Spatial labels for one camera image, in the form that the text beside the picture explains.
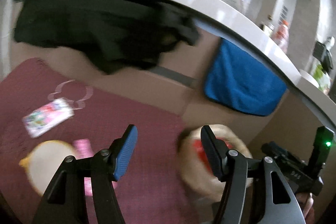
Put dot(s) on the round yellow white scrubber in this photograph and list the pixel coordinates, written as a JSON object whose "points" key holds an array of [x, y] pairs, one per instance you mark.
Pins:
{"points": [[43, 161]]}

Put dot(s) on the beige bin liner bag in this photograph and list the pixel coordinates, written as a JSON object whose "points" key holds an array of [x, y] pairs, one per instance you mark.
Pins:
{"points": [[193, 166]]}

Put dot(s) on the sauce bottle white label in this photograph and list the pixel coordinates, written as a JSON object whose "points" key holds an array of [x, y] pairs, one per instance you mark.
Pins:
{"points": [[267, 26]]}

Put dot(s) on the blue towel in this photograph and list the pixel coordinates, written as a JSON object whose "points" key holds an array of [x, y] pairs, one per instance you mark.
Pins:
{"points": [[240, 82]]}

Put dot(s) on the right hand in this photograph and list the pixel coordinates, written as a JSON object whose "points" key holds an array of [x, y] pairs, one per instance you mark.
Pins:
{"points": [[305, 201]]}

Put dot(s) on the black knife rack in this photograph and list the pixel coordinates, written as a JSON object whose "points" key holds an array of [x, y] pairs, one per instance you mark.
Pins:
{"points": [[322, 53]]}

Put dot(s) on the red plastic bag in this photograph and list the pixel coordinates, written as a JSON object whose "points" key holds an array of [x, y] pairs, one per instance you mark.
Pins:
{"points": [[207, 154]]}

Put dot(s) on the kleenex tissue pack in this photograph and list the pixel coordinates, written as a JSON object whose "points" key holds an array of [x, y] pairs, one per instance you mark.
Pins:
{"points": [[47, 117]]}

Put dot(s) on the black cloth on counter edge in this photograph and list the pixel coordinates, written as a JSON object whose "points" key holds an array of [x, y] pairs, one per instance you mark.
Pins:
{"points": [[113, 34]]}

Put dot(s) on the red plastic bottle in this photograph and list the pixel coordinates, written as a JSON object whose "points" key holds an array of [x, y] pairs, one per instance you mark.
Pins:
{"points": [[281, 36]]}

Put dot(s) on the red plaid tablecloth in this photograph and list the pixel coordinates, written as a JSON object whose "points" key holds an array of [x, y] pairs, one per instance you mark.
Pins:
{"points": [[149, 192]]}

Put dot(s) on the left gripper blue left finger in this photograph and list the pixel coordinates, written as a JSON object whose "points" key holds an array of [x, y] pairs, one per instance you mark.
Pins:
{"points": [[122, 151]]}

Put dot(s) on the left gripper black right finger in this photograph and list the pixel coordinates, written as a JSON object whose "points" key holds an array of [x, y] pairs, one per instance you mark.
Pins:
{"points": [[207, 134]]}

